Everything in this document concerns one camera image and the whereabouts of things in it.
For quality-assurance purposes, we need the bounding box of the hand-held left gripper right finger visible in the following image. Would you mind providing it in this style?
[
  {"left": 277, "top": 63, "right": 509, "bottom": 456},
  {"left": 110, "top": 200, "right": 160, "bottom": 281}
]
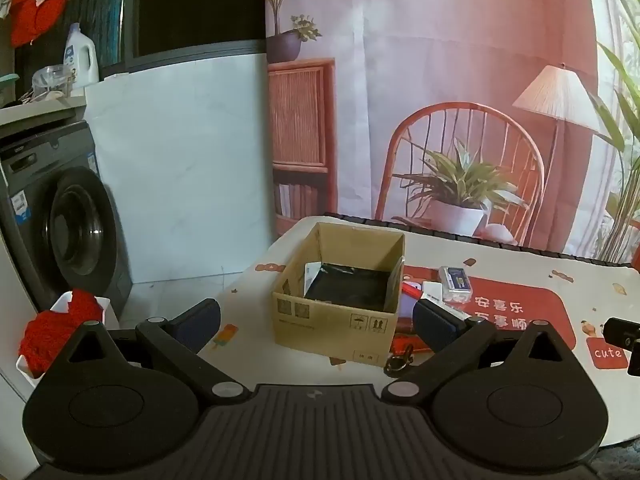
[{"left": 382, "top": 299, "right": 566, "bottom": 406}]

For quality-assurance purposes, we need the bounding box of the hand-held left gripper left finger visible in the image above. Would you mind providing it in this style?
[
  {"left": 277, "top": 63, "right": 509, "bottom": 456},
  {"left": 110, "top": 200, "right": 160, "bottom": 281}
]
[{"left": 62, "top": 298, "right": 251, "bottom": 406}]

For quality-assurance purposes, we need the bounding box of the black keyring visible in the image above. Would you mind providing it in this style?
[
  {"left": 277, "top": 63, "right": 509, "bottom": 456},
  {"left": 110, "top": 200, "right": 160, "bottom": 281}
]
[{"left": 384, "top": 345, "right": 415, "bottom": 377}]

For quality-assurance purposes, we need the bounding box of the clear plastic case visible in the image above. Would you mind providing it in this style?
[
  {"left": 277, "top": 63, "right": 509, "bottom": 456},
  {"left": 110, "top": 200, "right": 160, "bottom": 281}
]
[{"left": 439, "top": 266, "right": 473, "bottom": 303}]

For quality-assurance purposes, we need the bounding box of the brown cardboard box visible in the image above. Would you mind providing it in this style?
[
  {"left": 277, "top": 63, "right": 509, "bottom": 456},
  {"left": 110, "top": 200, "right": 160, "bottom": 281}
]
[{"left": 271, "top": 222, "right": 406, "bottom": 368}]

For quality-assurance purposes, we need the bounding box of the printed bear table mat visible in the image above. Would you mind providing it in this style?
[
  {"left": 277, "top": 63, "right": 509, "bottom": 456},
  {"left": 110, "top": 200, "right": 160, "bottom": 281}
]
[{"left": 145, "top": 215, "right": 640, "bottom": 461}]

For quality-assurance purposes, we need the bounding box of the black box liner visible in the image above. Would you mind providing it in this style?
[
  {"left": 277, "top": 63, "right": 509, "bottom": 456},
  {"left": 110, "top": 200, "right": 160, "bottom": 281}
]
[{"left": 304, "top": 261, "right": 396, "bottom": 313}]

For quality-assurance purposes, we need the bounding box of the white plastic basket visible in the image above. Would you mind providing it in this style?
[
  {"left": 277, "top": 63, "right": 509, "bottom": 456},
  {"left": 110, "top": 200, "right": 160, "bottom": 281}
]
[{"left": 15, "top": 292, "right": 111, "bottom": 388}]

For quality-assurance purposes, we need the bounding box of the white shipping label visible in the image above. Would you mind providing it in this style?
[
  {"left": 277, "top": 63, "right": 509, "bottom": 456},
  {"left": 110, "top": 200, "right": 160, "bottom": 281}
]
[{"left": 302, "top": 261, "right": 322, "bottom": 298}]

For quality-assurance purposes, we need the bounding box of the red knitted cloth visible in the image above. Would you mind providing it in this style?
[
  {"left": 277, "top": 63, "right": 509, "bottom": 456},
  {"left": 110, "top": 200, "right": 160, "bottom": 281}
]
[{"left": 19, "top": 289, "right": 103, "bottom": 378}]

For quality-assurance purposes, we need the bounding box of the grey washing machine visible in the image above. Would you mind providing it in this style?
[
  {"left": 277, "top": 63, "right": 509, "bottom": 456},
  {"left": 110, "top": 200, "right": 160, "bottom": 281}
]
[{"left": 0, "top": 120, "right": 133, "bottom": 313}]

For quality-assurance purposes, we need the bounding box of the white marble board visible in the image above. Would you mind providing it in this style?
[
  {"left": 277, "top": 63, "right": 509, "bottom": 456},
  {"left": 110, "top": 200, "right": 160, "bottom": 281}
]
[{"left": 82, "top": 52, "right": 276, "bottom": 286}]

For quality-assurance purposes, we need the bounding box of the grey stone countertop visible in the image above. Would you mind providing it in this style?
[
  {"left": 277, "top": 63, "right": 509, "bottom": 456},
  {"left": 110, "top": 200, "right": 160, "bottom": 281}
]
[{"left": 0, "top": 95, "right": 88, "bottom": 133}]

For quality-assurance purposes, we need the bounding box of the white detergent bottle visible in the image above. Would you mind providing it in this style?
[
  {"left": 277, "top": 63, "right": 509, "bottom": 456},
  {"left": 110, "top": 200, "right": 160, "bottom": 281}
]
[{"left": 65, "top": 22, "right": 100, "bottom": 88}]

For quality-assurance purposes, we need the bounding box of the red hanging cloth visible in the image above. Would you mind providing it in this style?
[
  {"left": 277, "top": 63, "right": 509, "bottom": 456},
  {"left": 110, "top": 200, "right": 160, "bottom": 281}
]
[{"left": 0, "top": 0, "right": 76, "bottom": 48}]

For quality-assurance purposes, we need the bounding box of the printed wall backdrop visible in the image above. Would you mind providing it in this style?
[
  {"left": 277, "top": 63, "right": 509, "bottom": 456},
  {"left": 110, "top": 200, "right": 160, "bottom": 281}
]
[{"left": 265, "top": 0, "right": 640, "bottom": 266}]

